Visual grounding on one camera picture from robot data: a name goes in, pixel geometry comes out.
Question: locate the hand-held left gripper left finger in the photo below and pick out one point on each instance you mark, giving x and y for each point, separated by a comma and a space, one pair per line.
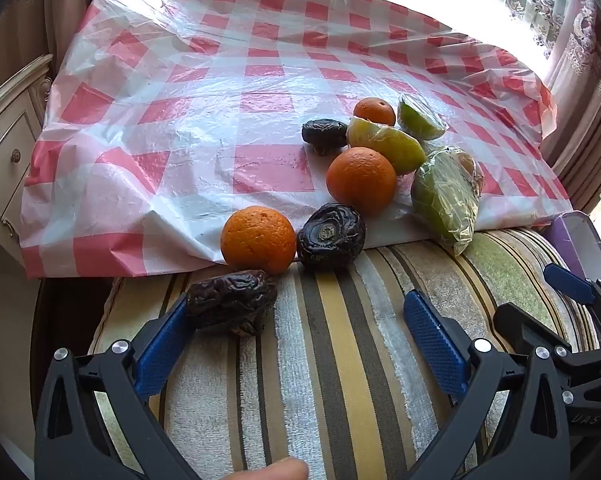
163, 350

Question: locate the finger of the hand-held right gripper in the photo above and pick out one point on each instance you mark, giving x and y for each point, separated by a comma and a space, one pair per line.
567, 282
525, 327

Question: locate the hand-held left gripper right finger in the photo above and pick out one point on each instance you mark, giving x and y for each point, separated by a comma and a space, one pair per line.
435, 345

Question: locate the purple cardboard box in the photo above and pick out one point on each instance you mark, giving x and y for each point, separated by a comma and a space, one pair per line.
575, 242

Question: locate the wrinkled dark passion fruit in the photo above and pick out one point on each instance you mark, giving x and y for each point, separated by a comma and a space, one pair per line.
324, 135
232, 301
330, 236

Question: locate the pale yellow fruit half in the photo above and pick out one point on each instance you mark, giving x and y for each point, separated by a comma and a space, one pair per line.
388, 142

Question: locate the green fruit half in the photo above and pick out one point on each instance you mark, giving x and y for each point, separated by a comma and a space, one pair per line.
420, 118

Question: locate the small orange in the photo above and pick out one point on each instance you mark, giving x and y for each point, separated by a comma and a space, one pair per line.
374, 111

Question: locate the person's left hand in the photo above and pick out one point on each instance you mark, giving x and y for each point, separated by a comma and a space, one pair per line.
275, 471

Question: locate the striped towel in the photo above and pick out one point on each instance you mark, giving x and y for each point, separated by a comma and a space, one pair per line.
330, 360

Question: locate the patterned brown curtain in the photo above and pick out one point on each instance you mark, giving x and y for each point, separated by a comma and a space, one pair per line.
585, 110

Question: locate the red checked plastic tablecloth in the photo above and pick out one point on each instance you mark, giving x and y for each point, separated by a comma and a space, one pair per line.
180, 110

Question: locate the cream cabinet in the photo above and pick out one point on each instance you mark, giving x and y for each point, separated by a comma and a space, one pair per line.
10, 160

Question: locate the plain brown curtain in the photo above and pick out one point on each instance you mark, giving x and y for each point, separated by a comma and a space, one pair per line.
80, 0

